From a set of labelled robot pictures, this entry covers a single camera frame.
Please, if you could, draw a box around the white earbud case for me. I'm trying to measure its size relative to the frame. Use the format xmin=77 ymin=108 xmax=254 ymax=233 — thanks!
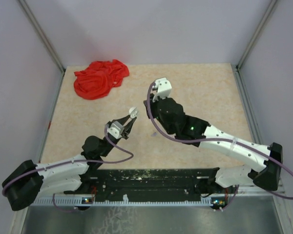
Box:
xmin=129 ymin=107 xmax=139 ymax=119

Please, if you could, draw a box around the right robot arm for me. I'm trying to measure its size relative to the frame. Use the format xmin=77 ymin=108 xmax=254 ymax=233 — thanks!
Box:
xmin=143 ymin=97 xmax=283 ymax=193

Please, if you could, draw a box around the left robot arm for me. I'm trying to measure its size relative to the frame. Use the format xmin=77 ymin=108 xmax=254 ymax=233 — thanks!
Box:
xmin=2 ymin=115 xmax=137 ymax=211

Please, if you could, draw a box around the red cloth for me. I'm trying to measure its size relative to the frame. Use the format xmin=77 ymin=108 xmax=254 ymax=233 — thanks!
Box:
xmin=73 ymin=59 xmax=129 ymax=100

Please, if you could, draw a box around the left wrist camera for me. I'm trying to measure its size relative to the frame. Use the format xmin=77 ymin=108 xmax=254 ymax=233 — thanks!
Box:
xmin=105 ymin=123 xmax=125 ymax=139

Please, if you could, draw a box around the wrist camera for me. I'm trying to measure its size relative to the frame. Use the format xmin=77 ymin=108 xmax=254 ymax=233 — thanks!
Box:
xmin=152 ymin=77 xmax=172 ymax=102
xmin=105 ymin=123 xmax=125 ymax=139

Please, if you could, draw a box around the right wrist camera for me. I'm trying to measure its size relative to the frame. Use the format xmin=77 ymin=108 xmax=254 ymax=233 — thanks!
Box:
xmin=152 ymin=77 xmax=172 ymax=102

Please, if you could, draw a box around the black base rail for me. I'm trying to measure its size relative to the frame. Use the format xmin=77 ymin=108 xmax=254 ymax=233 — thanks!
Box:
xmin=64 ymin=169 xmax=235 ymax=202

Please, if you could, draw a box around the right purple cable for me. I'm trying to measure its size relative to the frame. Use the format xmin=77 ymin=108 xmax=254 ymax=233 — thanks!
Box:
xmin=147 ymin=82 xmax=293 ymax=212

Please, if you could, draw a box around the purple cable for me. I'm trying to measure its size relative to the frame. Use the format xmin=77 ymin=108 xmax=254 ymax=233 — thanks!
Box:
xmin=2 ymin=124 xmax=134 ymax=213
xmin=147 ymin=82 xmax=293 ymax=212

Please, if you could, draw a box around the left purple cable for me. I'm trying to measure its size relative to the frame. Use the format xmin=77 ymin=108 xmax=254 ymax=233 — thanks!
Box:
xmin=2 ymin=124 xmax=134 ymax=213

